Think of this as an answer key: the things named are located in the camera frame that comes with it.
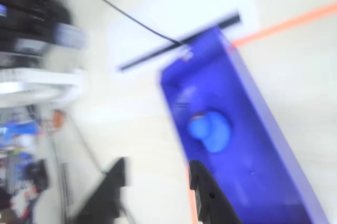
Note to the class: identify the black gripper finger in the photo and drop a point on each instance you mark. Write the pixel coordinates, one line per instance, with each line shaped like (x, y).
(105, 195)
(213, 200)

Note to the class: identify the blue rubber duck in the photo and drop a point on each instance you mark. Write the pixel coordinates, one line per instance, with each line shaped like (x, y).
(210, 131)

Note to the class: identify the white background table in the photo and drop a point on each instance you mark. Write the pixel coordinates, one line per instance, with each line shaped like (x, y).
(37, 87)

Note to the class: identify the orange tape strip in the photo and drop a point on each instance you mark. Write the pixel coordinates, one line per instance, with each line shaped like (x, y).
(192, 203)
(289, 22)

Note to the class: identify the black background machine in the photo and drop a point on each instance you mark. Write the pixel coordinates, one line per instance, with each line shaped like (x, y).
(29, 15)

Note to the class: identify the blue plastic box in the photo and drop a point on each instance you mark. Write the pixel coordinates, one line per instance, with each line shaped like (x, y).
(252, 155)

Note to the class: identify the black flat bar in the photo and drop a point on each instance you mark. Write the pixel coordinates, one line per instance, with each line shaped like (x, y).
(158, 50)

